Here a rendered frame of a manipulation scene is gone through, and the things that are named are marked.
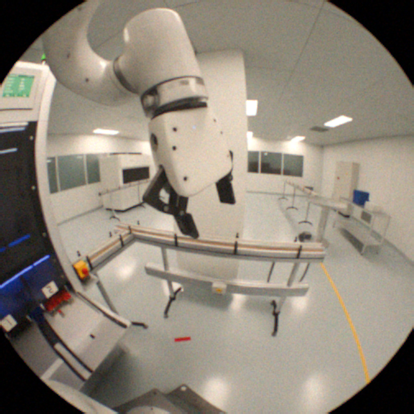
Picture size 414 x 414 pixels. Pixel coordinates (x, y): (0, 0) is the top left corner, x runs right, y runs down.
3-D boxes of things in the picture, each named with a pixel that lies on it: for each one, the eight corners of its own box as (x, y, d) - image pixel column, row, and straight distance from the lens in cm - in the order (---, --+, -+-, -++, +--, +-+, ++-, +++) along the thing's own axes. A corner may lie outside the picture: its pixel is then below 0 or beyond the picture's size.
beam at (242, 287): (146, 273, 171) (144, 265, 164) (149, 269, 176) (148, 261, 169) (305, 296, 161) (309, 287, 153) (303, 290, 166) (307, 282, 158)
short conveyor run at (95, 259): (79, 287, 115) (69, 269, 107) (69, 279, 128) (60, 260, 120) (136, 242, 146) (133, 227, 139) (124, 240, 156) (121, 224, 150)
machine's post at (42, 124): (121, 350, 176) (46, 72, 107) (124, 346, 177) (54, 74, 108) (126, 353, 173) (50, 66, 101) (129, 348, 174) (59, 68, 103)
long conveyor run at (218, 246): (114, 236, 167) (111, 223, 161) (124, 231, 176) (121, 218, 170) (323, 264, 134) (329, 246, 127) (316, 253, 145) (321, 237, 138)
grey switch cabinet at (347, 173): (343, 217, 645) (351, 161, 629) (329, 208, 740) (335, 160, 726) (351, 218, 672) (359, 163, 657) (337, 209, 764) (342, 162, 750)
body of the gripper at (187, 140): (157, 97, 15) (192, 204, 16) (223, 94, 22) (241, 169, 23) (130, 122, 22) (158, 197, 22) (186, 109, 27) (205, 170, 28)
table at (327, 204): (305, 252, 318) (317, 205, 285) (294, 232, 395) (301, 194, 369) (342, 252, 367) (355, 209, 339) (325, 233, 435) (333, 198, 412)
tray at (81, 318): (43, 313, 110) (39, 308, 108) (71, 290, 111) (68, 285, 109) (73, 351, 85) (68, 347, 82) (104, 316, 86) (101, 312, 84)
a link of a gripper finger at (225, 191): (225, 167, 23) (234, 205, 26) (236, 161, 26) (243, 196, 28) (209, 168, 25) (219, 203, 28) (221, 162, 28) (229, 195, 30)
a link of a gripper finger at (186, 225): (163, 207, 16) (184, 251, 20) (184, 193, 18) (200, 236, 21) (150, 204, 19) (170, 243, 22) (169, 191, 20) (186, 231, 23)
